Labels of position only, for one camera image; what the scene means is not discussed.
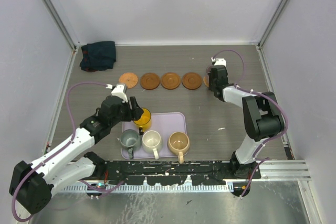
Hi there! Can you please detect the woven rattan coaster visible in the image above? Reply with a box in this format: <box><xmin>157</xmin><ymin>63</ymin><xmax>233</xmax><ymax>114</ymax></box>
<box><xmin>119</xmin><ymin>72</ymin><xmax>138</xmax><ymax>89</ymax></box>
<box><xmin>203</xmin><ymin>76</ymin><xmax>209</xmax><ymax>87</ymax></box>

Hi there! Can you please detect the grey slotted cable duct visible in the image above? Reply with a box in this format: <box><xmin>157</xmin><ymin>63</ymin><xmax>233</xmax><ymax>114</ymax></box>
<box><xmin>60</xmin><ymin>184</ymin><xmax>234</xmax><ymax>194</ymax></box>

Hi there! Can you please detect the wooden coaster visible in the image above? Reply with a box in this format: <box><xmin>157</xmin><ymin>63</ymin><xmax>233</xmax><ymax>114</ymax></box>
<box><xmin>161</xmin><ymin>72</ymin><xmax>181</xmax><ymax>90</ymax></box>
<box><xmin>182</xmin><ymin>72</ymin><xmax>202</xmax><ymax>90</ymax></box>
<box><xmin>140</xmin><ymin>72</ymin><xmax>160</xmax><ymax>90</ymax></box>

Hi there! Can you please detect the lilac plastic tray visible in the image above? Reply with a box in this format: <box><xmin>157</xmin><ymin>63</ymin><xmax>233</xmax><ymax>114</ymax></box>
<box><xmin>121</xmin><ymin>112</ymin><xmax>187</xmax><ymax>159</ymax></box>

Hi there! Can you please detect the grey ceramic mug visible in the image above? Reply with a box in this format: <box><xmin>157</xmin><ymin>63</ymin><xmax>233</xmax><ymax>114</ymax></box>
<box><xmin>119</xmin><ymin>129</ymin><xmax>142</xmax><ymax>159</ymax></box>

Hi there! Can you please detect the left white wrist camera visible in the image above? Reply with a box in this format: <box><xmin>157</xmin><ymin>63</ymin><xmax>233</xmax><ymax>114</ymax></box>
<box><xmin>111</xmin><ymin>83</ymin><xmax>128</xmax><ymax>103</ymax></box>

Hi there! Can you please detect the dark blue folded cloth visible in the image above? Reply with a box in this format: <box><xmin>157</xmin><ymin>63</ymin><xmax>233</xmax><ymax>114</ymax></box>
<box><xmin>80</xmin><ymin>41</ymin><xmax>117</xmax><ymax>72</ymax></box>

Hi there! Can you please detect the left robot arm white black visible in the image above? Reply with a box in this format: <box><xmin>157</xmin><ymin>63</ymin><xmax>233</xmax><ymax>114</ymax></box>
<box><xmin>9</xmin><ymin>95</ymin><xmax>143</xmax><ymax>215</ymax></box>

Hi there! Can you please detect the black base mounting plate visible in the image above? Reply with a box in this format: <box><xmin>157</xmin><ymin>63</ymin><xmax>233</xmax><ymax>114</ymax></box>
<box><xmin>85</xmin><ymin>161</ymin><xmax>255</xmax><ymax>186</ymax></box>

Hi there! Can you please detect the aluminium frame rail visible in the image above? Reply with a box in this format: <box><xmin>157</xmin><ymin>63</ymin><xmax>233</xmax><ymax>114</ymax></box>
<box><xmin>28</xmin><ymin>160</ymin><xmax>312</xmax><ymax>182</ymax></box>

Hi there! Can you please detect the white ceramic mug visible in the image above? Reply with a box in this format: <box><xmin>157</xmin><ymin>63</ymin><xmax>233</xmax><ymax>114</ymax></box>
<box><xmin>142</xmin><ymin>130</ymin><xmax>163</xmax><ymax>159</ymax></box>

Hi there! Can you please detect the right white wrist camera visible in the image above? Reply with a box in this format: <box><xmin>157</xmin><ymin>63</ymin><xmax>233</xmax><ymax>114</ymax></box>
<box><xmin>211</xmin><ymin>57</ymin><xmax>226</xmax><ymax>66</ymax></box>

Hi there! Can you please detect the yellow translucent cup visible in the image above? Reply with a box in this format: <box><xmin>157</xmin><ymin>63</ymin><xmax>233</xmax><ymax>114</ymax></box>
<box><xmin>133</xmin><ymin>108</ymin><xmax>152</xmax><ymax>135</ymax></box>

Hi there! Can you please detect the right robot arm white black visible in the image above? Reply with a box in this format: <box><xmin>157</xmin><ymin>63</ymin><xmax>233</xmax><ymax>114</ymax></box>
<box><xmin>207</xmin><ymin>65</ymin><xmax>287</xmax><ymax>179</ymax></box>

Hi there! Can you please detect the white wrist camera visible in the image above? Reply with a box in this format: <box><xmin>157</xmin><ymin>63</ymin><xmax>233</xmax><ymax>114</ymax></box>
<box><xmin>111</xmin><ymin>83</ymin><xmax>128</xmax><ymax>103</ymax></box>
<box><xmin>211</xmin><ymin>57</ymin><xmax>226</xmax><ymax>66</ymax></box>

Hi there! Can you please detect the beige ceramic mug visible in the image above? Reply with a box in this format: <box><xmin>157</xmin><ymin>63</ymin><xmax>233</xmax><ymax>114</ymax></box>
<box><xmin>167</xmin><ymin>132</ymin><xmax>190</xmax><ymax>164</ymax></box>

